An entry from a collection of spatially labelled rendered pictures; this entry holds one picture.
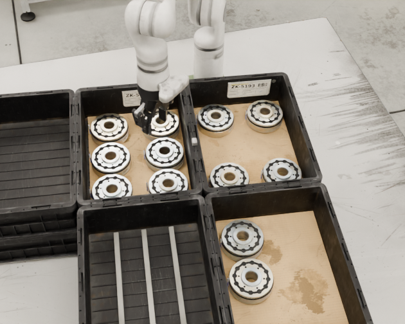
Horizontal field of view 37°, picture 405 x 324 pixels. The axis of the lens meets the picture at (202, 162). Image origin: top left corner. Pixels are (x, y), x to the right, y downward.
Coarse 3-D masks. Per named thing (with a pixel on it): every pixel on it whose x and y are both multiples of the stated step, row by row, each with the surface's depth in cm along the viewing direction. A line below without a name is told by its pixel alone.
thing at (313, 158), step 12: (276, 72) 171; (288, 84) 168; (192, 108) 161; (192, 120) 158; (300, 120) 160; (192, 132) 156; (312, 156) 153; (204, 168) 148; (204, 180) 146; (288, 180) 147; (300, 180) 147; (312, 180) 147; (204, 192) 145
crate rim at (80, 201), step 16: (80, 96) 164; (80, 112) 159; (80, 128) 156; (80, 144) 152; (80, 160) 149; (192, 160) 150; (80, 176) 147; (80, 192) 142; (176, 192) 143; (192, 192) 143
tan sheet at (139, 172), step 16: (176, 112) 174; (96, 144) 165; (128, 144) 166; (144, 144) 166; (144, 160) 162; (96, 176) 158; (128, 176) 159; (144, 176) 159; (112, 192) 155; (144, 192) 155
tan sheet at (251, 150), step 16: (240, 112) 175; (240, 128) 171; (208, 144) 167; (224, 144) 167; (240, 144) 167; (256, 144) 167; (272, 144) 167; (288, 144) 167; (208, 160) 163; (224, 160) 163; (240, 160) 163; (256, 160) 163; (208, 176) 159; (256, 176) 160
